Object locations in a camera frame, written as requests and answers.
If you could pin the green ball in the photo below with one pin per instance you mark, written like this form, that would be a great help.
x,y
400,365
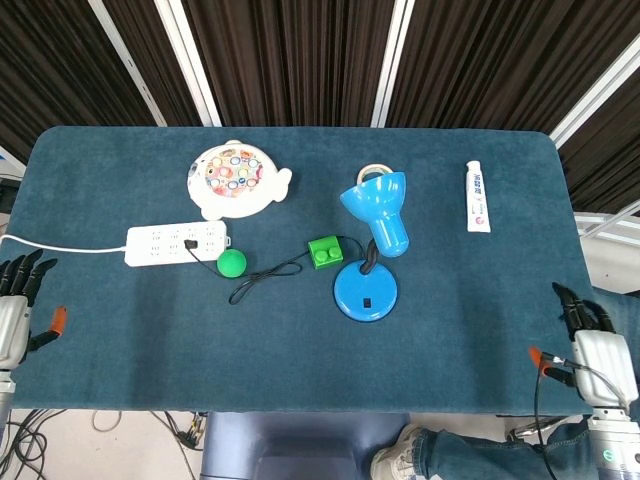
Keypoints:
x,y
232,263

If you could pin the white power strip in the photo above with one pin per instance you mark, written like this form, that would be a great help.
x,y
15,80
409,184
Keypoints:
x,y
165,245

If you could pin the white sneaker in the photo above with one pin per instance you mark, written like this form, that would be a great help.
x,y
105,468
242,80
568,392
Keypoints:
x,y
395,457

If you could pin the black pleated curtain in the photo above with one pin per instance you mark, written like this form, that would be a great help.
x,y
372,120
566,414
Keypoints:
x,y
300,60

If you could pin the white fish game toy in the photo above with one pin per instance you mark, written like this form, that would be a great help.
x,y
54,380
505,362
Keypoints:
x,y
235,182

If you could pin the white frame bar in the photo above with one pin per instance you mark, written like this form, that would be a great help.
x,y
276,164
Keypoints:
x,y
595,92
395,62
187,62
127,62

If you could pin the dark blue table mat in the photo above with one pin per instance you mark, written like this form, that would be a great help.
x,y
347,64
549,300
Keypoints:
x,y
200,340

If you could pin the green toy block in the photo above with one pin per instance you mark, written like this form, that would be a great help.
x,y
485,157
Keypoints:
x,y
325,254

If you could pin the white metal rack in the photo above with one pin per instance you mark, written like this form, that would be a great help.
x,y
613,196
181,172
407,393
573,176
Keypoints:
x,y
610,235

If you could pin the white toothpaste tube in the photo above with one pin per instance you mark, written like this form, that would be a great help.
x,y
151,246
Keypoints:
x,y
478,200

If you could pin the person leg in jeans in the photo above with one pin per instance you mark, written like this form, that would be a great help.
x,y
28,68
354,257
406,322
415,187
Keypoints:
x,y
475,457
620,310

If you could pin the blue desk lamp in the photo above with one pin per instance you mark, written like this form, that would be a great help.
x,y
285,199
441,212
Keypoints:
x,y
367,290

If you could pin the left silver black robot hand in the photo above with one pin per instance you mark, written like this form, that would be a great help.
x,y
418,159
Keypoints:
x,y
12,320

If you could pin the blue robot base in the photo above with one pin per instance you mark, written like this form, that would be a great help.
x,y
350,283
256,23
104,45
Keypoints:
x,y
300,445

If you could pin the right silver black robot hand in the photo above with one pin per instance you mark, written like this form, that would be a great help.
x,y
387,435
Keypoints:
x,y
602,360

